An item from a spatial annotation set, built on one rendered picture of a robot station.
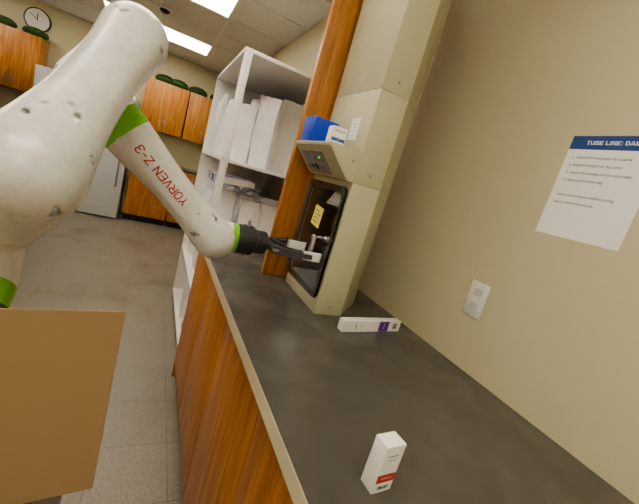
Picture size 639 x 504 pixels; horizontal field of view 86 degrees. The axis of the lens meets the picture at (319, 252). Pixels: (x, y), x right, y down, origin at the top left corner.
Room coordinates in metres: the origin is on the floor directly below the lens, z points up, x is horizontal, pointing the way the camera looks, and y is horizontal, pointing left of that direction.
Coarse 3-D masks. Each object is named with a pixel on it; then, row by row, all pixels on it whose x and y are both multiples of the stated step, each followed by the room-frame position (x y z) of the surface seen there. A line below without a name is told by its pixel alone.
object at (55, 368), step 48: (0, 336) 0.30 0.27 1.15; (48, 336) 0.32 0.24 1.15; (96, 336) 0.34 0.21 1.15; (0, 384) 0.30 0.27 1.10; (48, 384) 0.32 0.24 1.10; (96, 384) 0.35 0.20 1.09; (0, 432) 0.30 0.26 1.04; (48, 432) 0.32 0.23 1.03; (96, 432) 0.35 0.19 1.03; (0, 480) 0.30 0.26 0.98; (48, 480) 0.33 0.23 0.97
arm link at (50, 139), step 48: (96, 48) 0.57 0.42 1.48; (144, 48) 0.65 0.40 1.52; (48, 96) 0.44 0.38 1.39; (96, 96) 0.50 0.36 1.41; (0, 144) 0.36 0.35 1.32; (48, 144) 0.39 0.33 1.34; (96, 144) 0.47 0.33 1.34; (0, 192) 0.36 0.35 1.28; (48, 192) 0.38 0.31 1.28; (0, 240) 0.40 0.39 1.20
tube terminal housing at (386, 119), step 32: (352, 96) 1.31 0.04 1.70; (384, 96) 1.16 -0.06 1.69; (384, 128) 1.17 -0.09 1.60; (384, 160) 1.19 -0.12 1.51; (352, 192) 1.15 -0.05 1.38; (384, 192) 1.29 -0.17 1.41; (352, 224) 1.17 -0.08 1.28; (352, 256) 1.19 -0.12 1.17; (320, 288) 1.15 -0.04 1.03; (352, 288) 1.27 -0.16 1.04
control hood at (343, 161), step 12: (300, 144) 1.34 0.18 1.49; (312, 144) 1.23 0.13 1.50; (324, 144) 1.14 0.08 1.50; (336, 144) 1.10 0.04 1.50; (324, 156) 1.19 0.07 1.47; (336, 156) 1.11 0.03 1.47; (348, 156) 1.13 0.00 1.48; (360, 156) 1.15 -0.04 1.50; (336, 168) 1.16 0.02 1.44; (348, 168) 1.13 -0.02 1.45; (348, 180) 1.14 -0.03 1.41
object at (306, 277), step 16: (320, 192) 1.32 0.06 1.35; (336, 192) 1.20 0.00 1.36; (336, 208) 1.17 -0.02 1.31; (304, 224) 1.37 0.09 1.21; (320, 224) 1.25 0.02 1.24; (336, 224) 1.15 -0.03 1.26; (304, 240) 1.33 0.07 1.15; (320, 240) 1.22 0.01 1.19; (304, 272) 1.26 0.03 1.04; (320, 272) 1.16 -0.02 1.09; (304, 288) 1.23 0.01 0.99
